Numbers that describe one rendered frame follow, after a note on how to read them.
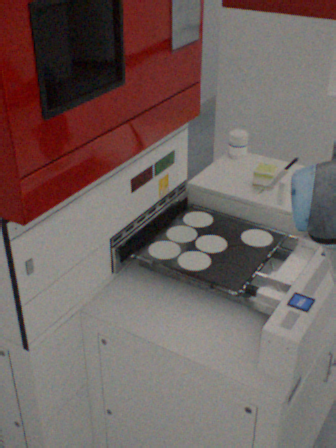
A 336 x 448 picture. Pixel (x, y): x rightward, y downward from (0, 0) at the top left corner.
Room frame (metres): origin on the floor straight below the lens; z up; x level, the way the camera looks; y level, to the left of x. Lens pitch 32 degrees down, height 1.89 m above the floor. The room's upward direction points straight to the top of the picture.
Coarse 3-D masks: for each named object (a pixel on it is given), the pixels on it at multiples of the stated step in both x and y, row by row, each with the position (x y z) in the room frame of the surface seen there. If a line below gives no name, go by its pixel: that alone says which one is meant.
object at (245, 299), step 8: (144, 264) 1.45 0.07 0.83; (160, 272) 1.42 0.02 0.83; (168, 272) 1.40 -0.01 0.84; (184, 280) 1.37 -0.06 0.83; (192, 280) 1.36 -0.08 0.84; (200, 288) 1.34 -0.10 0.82; (208, 288) 1.33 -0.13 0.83; (224, 296) 1.30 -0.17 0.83; (232, 296) 1.29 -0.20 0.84; (240, 296) 1.27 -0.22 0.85; (248, 296) 1.27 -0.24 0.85; (248, 304) 1.26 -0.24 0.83
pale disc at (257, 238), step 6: (246, 234) 1.53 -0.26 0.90; (252, 234) 1.53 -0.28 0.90; (258, 234) 1.53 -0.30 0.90; (264, 234) 1.53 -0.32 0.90; (270, 234) 1.53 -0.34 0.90; (246, 240) 1.49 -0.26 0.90; (252, 240) 1.49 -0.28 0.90; (258, 240) 1.49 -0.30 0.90; (264, 240) 1.49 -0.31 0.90; (270, 240) 1.49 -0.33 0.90; (258, 246) 1.46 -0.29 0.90; (264, 246) 1.46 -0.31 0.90
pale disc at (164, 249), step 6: (150, 246) 1.45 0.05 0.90; (156, 246) 1.46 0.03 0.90; (162, 246) 1.46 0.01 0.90; (168, 246) 1.46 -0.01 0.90; (174, 246) 1.46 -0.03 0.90; (150, 252) 1.42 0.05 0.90; (156, 252) 1.42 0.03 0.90; (162, 252) 1.42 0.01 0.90; (168, 252) 1.42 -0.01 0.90; (174, 252) 1.42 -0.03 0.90; (162, 258) 1.39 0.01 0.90; (168, 258) 1.39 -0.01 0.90
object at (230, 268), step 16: (192, 208) 1.69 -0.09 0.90; (176, 224) 1.59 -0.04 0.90; (224, 224) 1.59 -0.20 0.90; (240, 224) 1.59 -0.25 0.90; (160, 240) 1.49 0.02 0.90; (240, 240) 1.49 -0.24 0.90; (272, 240) 1.49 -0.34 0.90; (144, 256) 1.40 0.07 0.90; (176, 256) 1.40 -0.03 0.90; (224, 256) 1.40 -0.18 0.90; (240, 256) 1.40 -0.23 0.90; (256, 256) 1.40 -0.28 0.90; (192, 272) 1.32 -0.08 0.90; (208, 272) 1.32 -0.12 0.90; (224, 272) 1.32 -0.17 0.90; (240, 272) 1.32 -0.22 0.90
